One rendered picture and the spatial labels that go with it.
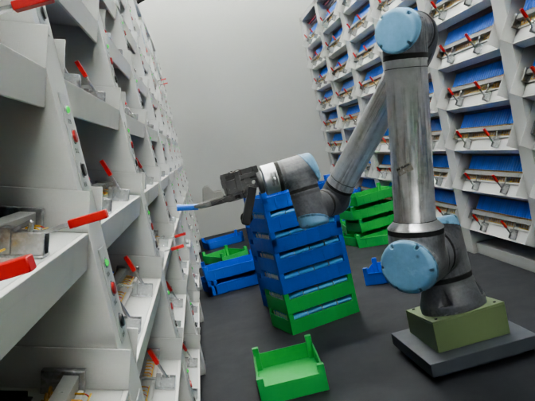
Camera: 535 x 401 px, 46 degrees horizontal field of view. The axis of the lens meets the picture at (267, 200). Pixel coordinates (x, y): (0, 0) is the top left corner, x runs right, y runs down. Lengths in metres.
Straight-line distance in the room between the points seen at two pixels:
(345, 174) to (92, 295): 1.25
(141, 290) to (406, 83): 0.84
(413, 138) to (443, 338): 0.57
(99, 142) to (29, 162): 0.70
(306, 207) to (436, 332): 0.50
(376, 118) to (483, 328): 0.67
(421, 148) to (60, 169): 1.10
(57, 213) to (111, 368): 0.20
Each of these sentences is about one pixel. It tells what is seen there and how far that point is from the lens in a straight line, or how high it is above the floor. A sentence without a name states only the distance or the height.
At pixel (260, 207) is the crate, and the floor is 0.50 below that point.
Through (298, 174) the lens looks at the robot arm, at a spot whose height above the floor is 0.63.
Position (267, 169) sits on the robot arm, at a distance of 1.86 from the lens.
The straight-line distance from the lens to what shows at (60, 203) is 0.79.
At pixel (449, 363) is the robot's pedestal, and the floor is 0.05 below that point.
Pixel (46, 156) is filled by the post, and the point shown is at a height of 0.78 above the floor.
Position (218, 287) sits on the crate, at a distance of 3.42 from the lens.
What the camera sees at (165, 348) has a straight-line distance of 1.54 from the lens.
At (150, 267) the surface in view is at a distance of 1.50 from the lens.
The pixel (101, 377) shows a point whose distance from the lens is 0.82.
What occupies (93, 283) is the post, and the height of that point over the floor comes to 0.62.
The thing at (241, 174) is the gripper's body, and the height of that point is 0.66.
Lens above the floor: 0.75
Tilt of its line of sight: 5 degrees down
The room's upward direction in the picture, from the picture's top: 13 degrees counter-clockwise
